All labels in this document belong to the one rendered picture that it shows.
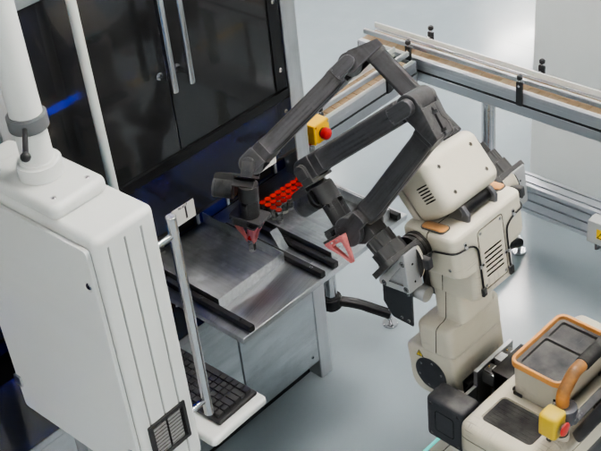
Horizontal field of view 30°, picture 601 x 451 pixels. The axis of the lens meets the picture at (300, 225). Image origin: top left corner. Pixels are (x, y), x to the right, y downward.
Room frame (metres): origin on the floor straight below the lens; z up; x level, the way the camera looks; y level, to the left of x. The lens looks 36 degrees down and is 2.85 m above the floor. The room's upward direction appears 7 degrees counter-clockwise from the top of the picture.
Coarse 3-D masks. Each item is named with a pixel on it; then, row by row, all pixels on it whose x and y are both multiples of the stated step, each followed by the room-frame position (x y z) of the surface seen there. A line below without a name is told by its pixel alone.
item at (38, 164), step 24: (0, 0) 2.02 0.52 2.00; (0, 24) 2.02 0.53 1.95; (0, 48) 2.02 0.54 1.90; (24, 48) 2.05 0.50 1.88; (0, 72) 2.03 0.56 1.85; (24, 72) 2.03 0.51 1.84; (24, 96) 2.02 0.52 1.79; (24, 120) 2.02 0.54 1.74; (48, 120) 2.05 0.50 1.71; (24, 144) 1.96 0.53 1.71; (48, 144) 2.04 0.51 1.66; (24, 168) 2.02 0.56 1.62; (48, 168) 2.01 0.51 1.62
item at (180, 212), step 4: (192, 200) 2.69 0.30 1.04; (184, 204) 2.67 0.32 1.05; (188, 204) 2.68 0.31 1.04; (192, 204) 2.69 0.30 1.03; (176, 208) 2.65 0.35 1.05; (180, 208) 2.66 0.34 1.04; (188, 208) 2.67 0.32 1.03; (192, 208) 2.69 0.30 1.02; (172, 212) 2.63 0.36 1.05; (176, 212) 2.65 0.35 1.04; (180, 212) 2.65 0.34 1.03; (184, 212) 2.66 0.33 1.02; (188, 212) 2.67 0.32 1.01; (192, 212) 2.68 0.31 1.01; (176, 216) 2.64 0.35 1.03; (180, 216) 2.65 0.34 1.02; (184, 216) 2.66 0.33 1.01; (188, 216) 2.67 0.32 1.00; (192, 216) 2.68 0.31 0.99; (180, 220) 2.65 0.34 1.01; (184, 220) 2.66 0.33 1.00; (180, 224) 2.65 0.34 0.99
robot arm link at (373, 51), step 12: (360, 48) 2.68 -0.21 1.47; (372, 48) 2.67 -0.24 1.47; (384, 48) 2.68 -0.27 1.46; (360, 60) 2.66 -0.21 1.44; (372, 60) 2.66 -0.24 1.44; (384, 60) 2.66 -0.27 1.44; (348, 72) 2.65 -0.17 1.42; (384, 72) 2.64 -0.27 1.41; (396, 72) 2.63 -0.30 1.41; (396, 84) 2.62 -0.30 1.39; (408, 84) 2.61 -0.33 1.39; (456, 132) 2.48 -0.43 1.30
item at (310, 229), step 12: (348, 192) 2.83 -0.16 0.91; (348, 204) 2.81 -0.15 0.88; (288, 216) 2.79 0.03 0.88; (300, 216) 2.78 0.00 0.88; (312, 216) 2.77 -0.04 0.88; (324, 216) 2.76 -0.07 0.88; (384, 216) 2.70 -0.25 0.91; (288, 228) 2.72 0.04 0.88; (300, 228) 2.71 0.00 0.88; (312, 228) 2.71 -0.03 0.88; (324, 228) 2.70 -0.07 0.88; (300, 240) 2.62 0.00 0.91; (312, 240) 2.65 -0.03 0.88; (324, 240) 2.64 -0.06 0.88; (324, 252) 2.56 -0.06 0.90
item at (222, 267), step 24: (192, 240) 2.72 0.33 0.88; (216, 240) 2.70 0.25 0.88; (240, 240) 2.69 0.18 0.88; (168, 264) 2.61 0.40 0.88; (192, 264) 2.60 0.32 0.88; (216, 264) 2.59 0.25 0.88; (240, 264) 2.57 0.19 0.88; (264, 264) 2.56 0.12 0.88; (192, 288) 2.46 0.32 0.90; (216, 288) 2.47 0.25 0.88; (240, 288) 2.44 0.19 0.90
